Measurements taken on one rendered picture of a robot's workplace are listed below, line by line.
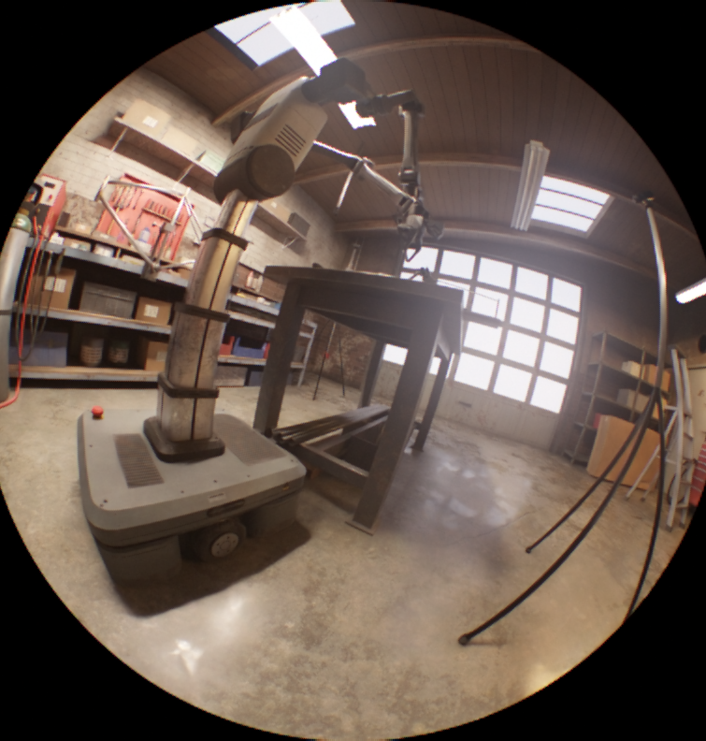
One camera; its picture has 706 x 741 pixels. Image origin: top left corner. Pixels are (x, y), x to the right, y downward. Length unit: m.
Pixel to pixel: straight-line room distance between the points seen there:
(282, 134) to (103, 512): 0.93
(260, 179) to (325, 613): 1.08
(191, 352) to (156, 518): 0.38
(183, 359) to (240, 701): 0.76
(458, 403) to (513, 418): 0.95
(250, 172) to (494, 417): 4.04
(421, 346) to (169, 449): 0.77
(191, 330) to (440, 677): 1.02
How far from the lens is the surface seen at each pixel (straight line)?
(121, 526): 0.55
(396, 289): 0.76
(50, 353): 1.89
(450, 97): 2.68
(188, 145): 2.72
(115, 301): 1.86
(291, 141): 0.80
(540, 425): 4.34
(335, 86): 0.80
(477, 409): 4.08
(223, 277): 0.67
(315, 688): 0.66
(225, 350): 2.28
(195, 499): 0.59
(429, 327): 0.81
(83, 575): 0.80
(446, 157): 3.03
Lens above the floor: 0.63
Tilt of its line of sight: 5 degrees down
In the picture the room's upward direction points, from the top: 16 degrees clockwise
